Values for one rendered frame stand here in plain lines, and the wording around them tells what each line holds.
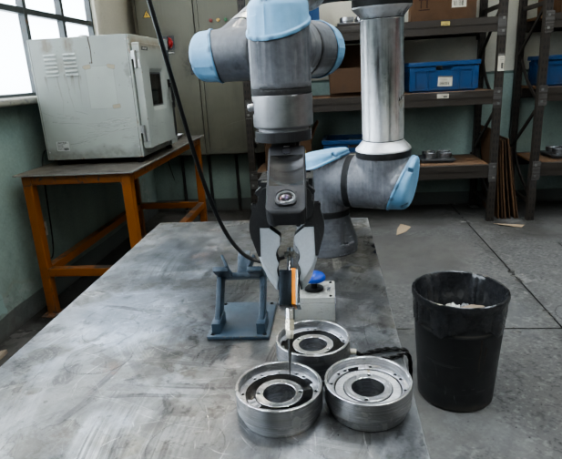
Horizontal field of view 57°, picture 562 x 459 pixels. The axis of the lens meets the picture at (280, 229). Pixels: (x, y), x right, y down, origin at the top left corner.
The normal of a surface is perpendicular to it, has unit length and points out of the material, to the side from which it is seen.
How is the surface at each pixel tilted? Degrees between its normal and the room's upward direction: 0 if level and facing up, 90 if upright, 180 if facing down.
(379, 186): 93
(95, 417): 0
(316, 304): 90
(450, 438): 0
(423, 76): 90
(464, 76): 90
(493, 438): 0
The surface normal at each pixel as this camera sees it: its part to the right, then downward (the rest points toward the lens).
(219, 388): -0.05, -0.96
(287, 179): -0.07, -0.66
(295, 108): 0.37, 0.25
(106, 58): -0.09, 0.29
